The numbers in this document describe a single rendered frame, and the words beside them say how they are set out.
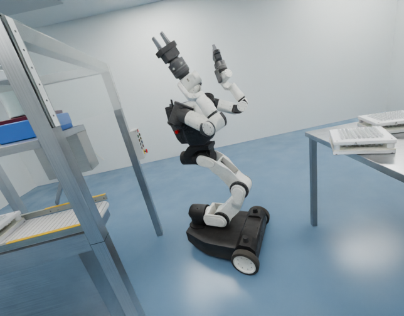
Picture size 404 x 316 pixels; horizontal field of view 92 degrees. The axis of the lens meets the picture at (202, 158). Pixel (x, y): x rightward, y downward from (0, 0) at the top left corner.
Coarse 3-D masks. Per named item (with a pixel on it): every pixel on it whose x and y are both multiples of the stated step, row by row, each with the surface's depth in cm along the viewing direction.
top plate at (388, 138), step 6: (378, 126) 110; (330, 132) 116; (336, 132) 114; (384, 132) 100; (336, 138) 106; (348, 138) 103; (366, 138) 98; (372, 138) 96; (378, 138) 95; (384, 138) 94; (390, 138) 92; (336, 144) 101; (342, 144) 100; (348, 144) 99; (354, 144) 98; (360, 144) 97
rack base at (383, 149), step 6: (330, 138) 120; (384, 144) 98; (336, 150) 103; (342, 150) 101; (348, 150) 100; (354, 150) 99; (360, 150) 98; (366, 150) 97; (372, 150) 96; (378, 150) 95; (384, 150) 94; (390, 150) 93
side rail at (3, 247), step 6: (72, 228) 87; (78, 228) 88; (48, 234) 86; (54, 234) 87; (60, 234) 87; (66, 234) 88; (24, 240) 86; (30, 240) 86; (36, 240) 86; (42, 240) 87; (0, 246) 85; (6, 246) 85; (12, 246) 86; (18, 246) 86
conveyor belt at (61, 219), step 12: (96, 204) 111; (108, 204) 113; (48, 216) 109; (60, 216) 107; (72, 216) 104; (24, 228) 102; (36, 228) 100; (48, 228) 97; (12, 240) 94; (0, 252) 87
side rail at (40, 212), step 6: (96, 198) 113; (102, 198) 113; (66, 204) 111; (42, 210) 110; (48, 210) 111; (54, 210) 111; (60, 210) 112; (24, 216) 110; (30, 216) 110; (36, 216) 111
